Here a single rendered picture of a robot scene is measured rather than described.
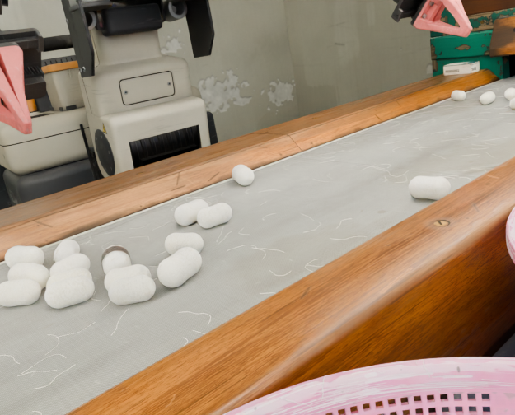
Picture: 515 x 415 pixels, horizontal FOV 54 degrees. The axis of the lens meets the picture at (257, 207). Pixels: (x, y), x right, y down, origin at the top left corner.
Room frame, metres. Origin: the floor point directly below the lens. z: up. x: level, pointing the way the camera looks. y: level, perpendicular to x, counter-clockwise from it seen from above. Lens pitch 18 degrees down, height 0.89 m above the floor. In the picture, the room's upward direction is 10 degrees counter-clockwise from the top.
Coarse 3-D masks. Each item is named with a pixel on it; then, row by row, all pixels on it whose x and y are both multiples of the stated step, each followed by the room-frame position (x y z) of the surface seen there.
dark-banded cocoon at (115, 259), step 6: (114, 252) 0.36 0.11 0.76; (120, 252) 0.36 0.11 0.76; (108, 258) 0.35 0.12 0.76; (114, 258) 0.35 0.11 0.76; (120, 258) 0.35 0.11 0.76; (126, 258) 0.35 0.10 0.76; (102, 264) 0.36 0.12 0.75; (108, 264) 0.35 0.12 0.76; (114, 264) 0.35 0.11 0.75; (120, 264) 0.35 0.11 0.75; (126, 264) 0.35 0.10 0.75; (108, 270) 0.35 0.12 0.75
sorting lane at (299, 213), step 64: (384, 128) 0.75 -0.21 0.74; (448, 128) 0.67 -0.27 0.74; (512, 128) 0.61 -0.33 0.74; (256, 192) 0.52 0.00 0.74; (320, 192) 0.48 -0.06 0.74; (384, 192) 0.45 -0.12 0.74; (256, 256) 0.35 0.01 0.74; (320, 256) 0.33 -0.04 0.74; (0, 320) 0.32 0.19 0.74; (64, 320) 0.30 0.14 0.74; (128, 320) 0.29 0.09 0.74; (192, 320) 0.27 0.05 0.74; (0, 384) 0.24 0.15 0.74; (64, 384) 0.23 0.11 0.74
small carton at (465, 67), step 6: (444, 66) 1.06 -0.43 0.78; (450, 66) 1.05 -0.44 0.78; (456, 66) 1.04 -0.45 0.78; (462, 66) 1.03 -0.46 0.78; (468, 66) 1.02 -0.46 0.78; (474, 66) 1.03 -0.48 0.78; (444, 72) 1.06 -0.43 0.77; (450, 72) 1.05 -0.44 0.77; (456, 72) 1.04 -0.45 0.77; (462, 72) 1.03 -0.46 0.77; (468, 72) 1.02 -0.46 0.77
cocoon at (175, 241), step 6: (174, 234) 0.38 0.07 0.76; (180, 234) 0.38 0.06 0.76; (186, 234) 0.38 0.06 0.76; (192, 234) 0.37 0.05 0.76; (168, 240) 0.38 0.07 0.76; (174, 240) 0.37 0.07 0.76; (180, 240) 0.37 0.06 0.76; (186, 240) 0.37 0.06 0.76; (192, 240) 0.37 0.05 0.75; (198, 240) 0.37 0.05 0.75; (168, 246) 0.37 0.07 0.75; (174, 246) 0.37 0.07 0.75; (180, 246) 0.37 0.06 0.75; (186, 246) 0.37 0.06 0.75; (192, 246) 0.37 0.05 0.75; (198, 246) 0.37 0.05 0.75; (168, 252) 0.38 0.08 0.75; (174, 252) 0.37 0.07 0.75
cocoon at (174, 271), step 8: (184, 248) 0.34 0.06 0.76; (192, 248) 0.34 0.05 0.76; (176, 256) 0.33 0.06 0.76; (184, 256) 0.33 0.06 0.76; (192, 256) 0.33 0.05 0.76; (200, 256) 0.34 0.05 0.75; (160, 264) 0.32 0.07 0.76; (168, 264) 0.32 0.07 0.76; (176, 264) 0.32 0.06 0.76; (184, 264) 0.32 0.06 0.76; (192, 264) 0.33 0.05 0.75; (200, 264) 0.33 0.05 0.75; (160, 272) 0.32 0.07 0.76; (168, 272) 0.31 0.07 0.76; (176, 272) 0.31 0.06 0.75; (184, 272) 0.32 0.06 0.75; (192, 272) 0.33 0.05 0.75; (160, 280) 0.32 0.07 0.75; (168, 280) 0.31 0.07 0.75; (176, 280) 0.31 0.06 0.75; (184, 280) 0.32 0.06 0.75
